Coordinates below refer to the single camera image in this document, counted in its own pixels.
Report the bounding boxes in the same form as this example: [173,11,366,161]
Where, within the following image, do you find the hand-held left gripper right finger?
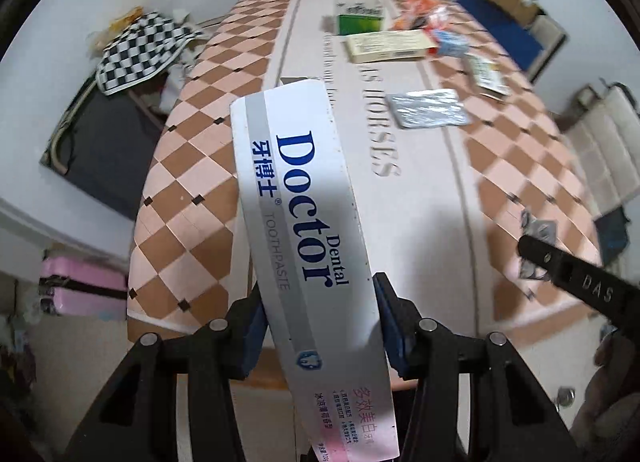
[372,272,576,462]

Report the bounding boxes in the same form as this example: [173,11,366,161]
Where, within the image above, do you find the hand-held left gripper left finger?
[62,284,271,462]

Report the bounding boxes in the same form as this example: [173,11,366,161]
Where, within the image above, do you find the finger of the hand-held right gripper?
[517,234,640,315]

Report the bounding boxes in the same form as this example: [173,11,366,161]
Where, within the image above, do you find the small silver foil wrapper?
[519,211,559,283]

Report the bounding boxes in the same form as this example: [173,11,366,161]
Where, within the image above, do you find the white toothpaste box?
[229,79,401,462]

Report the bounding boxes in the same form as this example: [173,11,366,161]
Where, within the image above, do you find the cream cardboard box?
[345,30,439,65]

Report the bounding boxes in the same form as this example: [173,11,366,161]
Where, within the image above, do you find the orange plastic wrapper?
[392,0,451,33]

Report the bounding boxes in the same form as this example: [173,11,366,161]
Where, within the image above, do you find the person's right hand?
[585,324,640,462]

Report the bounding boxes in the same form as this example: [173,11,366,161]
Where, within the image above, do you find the white padded cushion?
[564,83,640,219]

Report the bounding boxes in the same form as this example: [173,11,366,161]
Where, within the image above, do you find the pink suitcase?
[39,256,129,319]

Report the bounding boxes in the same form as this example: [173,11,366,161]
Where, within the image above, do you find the checkered pink tablecloth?
[126,0,603,345]

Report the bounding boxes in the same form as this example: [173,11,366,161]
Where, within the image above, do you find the small printed sachet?
[467,54,512,102]

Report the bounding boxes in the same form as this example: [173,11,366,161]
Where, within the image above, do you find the silver blister pack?
[389,88,472,131]

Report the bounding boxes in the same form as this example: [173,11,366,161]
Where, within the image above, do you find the dark chair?
[42,76,168,221]

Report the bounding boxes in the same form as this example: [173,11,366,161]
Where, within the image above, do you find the blue small packet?
[429,28,472,58]

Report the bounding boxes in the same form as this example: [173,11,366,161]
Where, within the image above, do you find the green small box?
[337,14,385,37]

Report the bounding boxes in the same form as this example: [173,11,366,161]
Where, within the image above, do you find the black and white checkered cloth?
[96,12,203,95]

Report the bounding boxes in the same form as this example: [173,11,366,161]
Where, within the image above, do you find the white printed box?
[334,0,387,17]

